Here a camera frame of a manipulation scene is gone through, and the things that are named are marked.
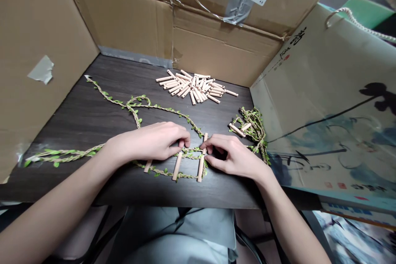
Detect person's right hand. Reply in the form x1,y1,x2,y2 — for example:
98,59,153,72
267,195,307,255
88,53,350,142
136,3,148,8
200,134,275,184

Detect person's left hand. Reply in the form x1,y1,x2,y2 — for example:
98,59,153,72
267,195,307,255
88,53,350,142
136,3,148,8
104,121,192,162

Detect long green leafy twine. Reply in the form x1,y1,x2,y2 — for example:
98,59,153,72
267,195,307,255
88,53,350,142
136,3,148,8
24,74,270,184

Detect coiled leafy twine bundle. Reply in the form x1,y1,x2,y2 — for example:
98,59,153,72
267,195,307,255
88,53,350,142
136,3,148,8
230,106,269,153

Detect pile of wooden pegs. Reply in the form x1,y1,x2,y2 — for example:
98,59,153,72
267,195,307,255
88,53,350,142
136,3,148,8
156,69,239,106

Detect person's legs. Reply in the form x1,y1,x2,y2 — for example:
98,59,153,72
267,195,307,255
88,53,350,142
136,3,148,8
57,205,239,264

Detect ink painting paper bag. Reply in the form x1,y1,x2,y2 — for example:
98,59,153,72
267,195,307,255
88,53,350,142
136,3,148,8
249,2,396,215

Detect large brown cardboard box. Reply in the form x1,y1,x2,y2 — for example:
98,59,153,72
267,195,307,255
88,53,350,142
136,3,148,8
58,0,346,89

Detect grey tape piece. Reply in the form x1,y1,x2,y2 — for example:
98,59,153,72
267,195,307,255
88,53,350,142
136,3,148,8
27,54,55,85

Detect white box with blue print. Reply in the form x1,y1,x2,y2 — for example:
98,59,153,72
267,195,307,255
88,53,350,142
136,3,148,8
320,201,396,225

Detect brown cardboard panel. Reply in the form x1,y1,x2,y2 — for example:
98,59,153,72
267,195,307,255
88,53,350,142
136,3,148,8
0,0,102,185

